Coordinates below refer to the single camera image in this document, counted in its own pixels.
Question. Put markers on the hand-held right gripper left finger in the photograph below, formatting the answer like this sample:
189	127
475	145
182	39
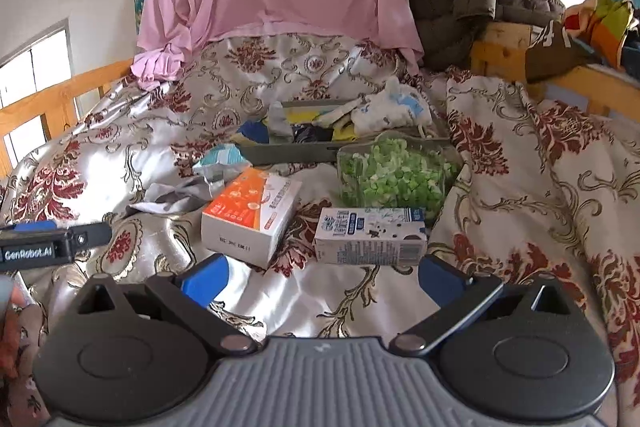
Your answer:
205	282

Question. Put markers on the bag of green pieces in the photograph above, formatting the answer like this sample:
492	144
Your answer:
395	177

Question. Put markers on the wooden bed frame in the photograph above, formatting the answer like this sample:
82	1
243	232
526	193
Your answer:
505	42

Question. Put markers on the white and blue milk carton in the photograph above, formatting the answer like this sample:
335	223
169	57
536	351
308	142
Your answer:
370	242

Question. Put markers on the window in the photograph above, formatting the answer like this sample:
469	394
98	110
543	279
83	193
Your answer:
40	67

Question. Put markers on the person's left hand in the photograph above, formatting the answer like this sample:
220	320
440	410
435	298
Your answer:
15	294

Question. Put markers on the grey sock with paper tag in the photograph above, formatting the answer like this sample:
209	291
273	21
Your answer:
280	122

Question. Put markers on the blue and yellow cartoon cloth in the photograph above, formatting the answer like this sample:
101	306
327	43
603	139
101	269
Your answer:
255	132

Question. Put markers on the person's left forearm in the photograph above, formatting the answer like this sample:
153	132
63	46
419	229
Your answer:
20	357

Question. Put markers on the light grey cloth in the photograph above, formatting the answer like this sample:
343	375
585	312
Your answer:
175	197

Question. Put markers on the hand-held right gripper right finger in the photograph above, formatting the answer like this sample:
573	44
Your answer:
442	281

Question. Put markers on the orange and white tissue box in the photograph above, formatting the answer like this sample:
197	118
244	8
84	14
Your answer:
245	212

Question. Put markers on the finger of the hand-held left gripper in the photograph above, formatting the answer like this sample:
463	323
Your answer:
92	234
35	225

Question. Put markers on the pastel striped sock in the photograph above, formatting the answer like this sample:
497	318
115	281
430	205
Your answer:
340	113

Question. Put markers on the floral satin blanket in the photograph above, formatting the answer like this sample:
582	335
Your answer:
525	167

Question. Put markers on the blue and white striped sock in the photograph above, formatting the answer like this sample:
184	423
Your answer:
220	159

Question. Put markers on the brown printed cloth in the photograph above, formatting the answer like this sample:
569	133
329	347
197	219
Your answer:
550	54

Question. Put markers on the wooden bed rail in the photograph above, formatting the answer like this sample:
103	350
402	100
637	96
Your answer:
60	97

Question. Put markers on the colourful patchwork cloth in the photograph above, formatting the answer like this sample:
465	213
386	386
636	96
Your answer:
605	22

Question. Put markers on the grey storage tray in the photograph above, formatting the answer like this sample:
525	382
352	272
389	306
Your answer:
300	153

